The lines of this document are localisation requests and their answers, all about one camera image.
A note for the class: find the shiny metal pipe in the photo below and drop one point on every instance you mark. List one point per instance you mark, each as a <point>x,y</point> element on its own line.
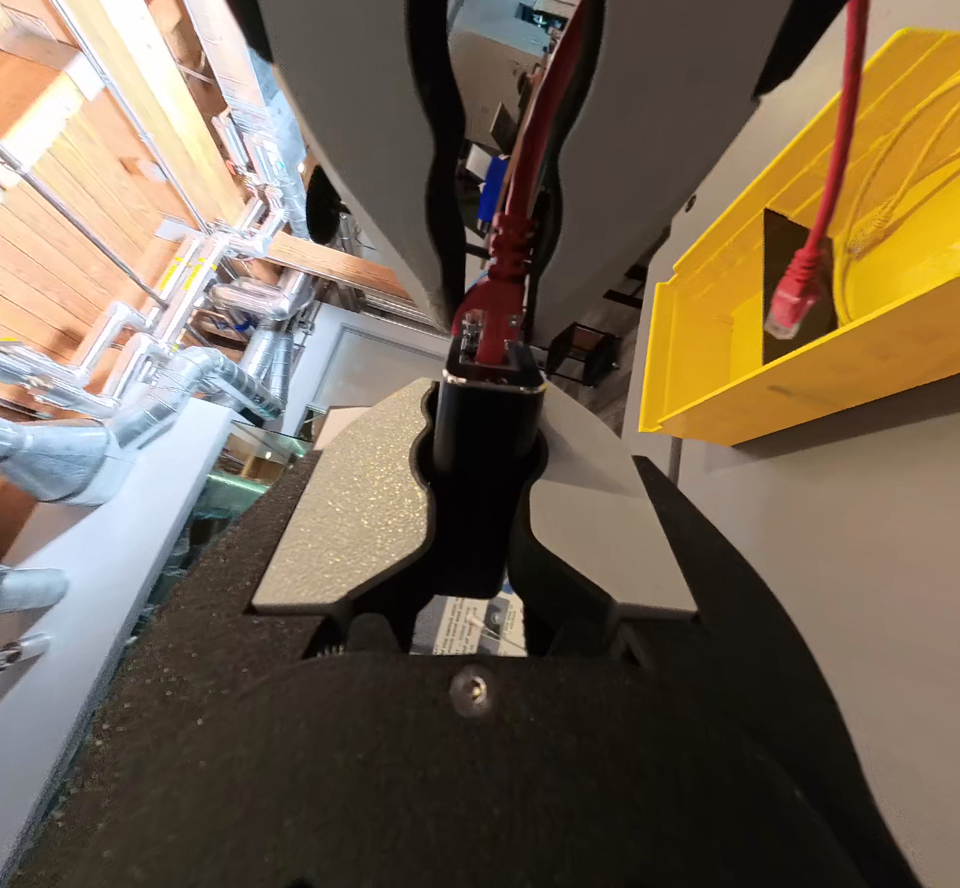
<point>255,295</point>

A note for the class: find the black round pedestal base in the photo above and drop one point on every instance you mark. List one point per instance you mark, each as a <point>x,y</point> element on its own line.
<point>322,205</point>

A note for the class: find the black network switch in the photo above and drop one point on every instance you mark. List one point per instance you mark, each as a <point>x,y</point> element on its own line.
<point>480,468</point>

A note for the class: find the rectangular metal duct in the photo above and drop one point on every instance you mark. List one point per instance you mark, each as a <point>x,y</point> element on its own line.
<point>270,145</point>

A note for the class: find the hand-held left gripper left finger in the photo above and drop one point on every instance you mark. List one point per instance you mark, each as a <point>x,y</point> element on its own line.
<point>345,528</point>

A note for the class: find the wooden beam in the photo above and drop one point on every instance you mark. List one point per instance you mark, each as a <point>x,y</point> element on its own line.
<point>337,269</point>

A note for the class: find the spiral metal duct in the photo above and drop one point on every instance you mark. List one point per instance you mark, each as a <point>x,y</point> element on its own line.
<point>210,378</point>

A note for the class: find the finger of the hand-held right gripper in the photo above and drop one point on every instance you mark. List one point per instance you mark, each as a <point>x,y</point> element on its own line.
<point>675,77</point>
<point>352,77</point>

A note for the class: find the white door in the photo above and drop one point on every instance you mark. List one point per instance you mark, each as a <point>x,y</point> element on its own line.
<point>360,370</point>

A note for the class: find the conical metal duct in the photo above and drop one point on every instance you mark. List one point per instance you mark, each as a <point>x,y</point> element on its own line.
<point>52,460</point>

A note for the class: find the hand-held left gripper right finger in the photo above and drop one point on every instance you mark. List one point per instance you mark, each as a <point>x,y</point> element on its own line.
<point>600,528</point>

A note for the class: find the yellow plastic bin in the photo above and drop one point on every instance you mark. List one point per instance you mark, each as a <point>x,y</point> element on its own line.
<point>712,393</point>

